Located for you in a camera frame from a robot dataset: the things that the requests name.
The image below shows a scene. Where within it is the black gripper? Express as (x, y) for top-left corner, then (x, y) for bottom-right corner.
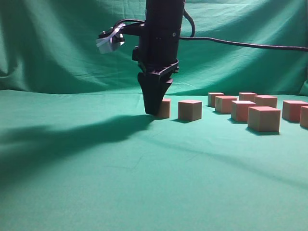
(132, 23), (181, 115)

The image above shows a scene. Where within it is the pink cube column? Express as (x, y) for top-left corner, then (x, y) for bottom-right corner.
(155, 99), (171, 119)
(231, 100), (256, 122)
(254, 95), (277, 108)
(207, 92), (225, 108)
(215, 96), (238, 114)
(178, 100), (203, 121)
(247, 106), (281, 132)
(238, 92), (257, 102)
(282, 100), (308, 122)

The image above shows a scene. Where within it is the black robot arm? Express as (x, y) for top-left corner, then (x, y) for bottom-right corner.
(132, 0), (185, 115)

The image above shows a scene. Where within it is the green cloth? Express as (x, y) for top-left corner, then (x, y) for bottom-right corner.
(0, 0), (308, 231)

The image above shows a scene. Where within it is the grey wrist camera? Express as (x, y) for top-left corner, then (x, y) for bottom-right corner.
(96, 23), (125, 54)

